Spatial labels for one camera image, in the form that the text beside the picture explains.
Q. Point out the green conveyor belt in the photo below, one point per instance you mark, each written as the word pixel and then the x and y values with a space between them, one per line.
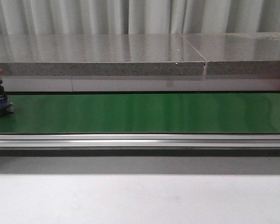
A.
pixel 144 113

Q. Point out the grey speckled stone counter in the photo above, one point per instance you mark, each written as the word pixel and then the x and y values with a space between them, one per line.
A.
pixel 178 62

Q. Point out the white pleated curtain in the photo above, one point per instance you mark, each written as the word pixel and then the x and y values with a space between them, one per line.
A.
pixel 138 16

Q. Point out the aluminium conveyor frame rail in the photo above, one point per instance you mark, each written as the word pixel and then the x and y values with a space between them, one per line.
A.
pixel 133 142

